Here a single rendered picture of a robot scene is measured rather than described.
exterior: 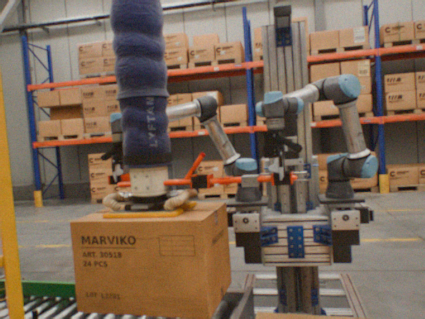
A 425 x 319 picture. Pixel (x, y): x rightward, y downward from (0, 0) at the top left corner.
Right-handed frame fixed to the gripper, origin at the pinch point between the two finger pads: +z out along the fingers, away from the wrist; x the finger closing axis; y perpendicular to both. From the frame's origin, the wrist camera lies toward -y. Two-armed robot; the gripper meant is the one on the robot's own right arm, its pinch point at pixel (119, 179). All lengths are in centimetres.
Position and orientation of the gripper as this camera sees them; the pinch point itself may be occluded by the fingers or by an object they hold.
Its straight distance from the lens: 218.1
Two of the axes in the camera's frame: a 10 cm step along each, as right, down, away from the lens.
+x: 2.6, -0.7, 9.6
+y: 9.6, -0.5, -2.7
